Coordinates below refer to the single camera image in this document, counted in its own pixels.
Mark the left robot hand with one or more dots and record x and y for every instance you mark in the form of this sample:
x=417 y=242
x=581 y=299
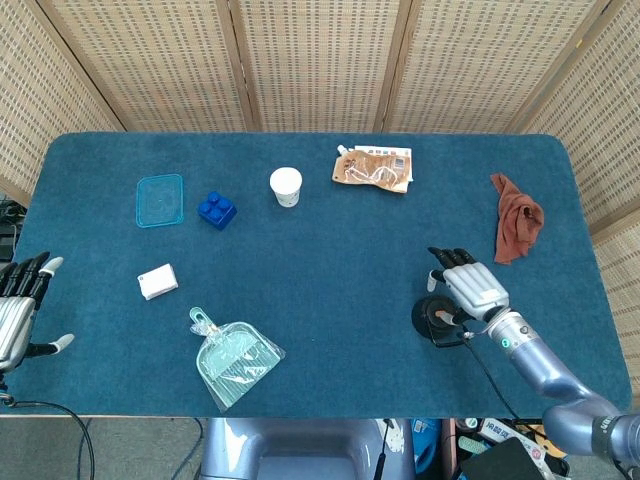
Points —
x=15 y=320

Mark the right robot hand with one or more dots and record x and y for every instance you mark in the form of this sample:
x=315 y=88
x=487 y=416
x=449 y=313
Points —
x=475 y=290

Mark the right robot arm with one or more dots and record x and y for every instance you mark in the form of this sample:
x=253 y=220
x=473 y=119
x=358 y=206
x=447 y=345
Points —
x=545 y=365

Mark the black round object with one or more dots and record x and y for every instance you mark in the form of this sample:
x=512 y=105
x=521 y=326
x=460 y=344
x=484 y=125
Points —
x=422 y=320

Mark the clear blue plastic lid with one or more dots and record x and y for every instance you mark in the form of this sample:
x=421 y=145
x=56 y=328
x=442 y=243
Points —
x=160 y=200

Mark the brown cloth rag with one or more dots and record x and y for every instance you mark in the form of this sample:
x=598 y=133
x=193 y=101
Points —
x=515 y=220

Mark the white wrapped soap bar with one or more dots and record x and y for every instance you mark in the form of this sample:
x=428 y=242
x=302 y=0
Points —
x=157 y=281

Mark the blue table cloth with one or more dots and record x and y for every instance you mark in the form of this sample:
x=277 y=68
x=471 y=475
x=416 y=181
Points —
x=325 y=280

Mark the white printed box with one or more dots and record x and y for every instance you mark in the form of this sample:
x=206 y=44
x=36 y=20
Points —
x=520 y=440

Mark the brown spout pouch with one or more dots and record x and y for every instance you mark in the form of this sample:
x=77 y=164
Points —
x=370 y=172

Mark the blue package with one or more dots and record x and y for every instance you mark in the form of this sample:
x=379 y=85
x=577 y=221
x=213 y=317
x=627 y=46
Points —
x=427 y=445

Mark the black box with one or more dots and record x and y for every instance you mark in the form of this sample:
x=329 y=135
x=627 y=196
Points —
x=500 y=462

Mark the teal dustpan in bag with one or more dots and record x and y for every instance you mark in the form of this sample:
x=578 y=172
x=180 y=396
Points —
x=270 y=352

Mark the white paper cup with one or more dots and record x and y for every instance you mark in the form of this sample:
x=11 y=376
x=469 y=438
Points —
x=286 y=186

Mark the mint green dustpan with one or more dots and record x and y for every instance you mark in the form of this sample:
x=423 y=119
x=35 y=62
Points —
x=235 y=332

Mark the blue toy building block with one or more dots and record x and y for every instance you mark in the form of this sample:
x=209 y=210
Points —
x=217 y=212

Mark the blue-grey robot torso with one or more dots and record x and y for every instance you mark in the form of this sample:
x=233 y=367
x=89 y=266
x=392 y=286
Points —
x=305 y=450

